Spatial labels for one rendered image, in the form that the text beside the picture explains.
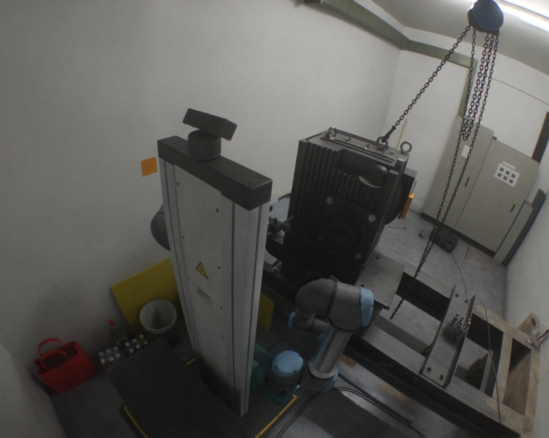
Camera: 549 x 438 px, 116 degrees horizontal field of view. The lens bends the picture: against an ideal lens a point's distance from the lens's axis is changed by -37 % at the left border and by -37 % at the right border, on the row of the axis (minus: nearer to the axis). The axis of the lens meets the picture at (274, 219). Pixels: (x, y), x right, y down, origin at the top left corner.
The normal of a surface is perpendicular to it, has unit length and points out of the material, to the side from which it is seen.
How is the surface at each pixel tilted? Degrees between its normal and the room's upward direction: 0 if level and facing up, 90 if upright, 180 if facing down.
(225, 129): 90
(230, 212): 90
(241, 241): 90
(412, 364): 0
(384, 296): 0
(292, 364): 7
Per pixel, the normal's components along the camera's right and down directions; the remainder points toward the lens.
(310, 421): 0.11, -0.82
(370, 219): -0.56, 0.42
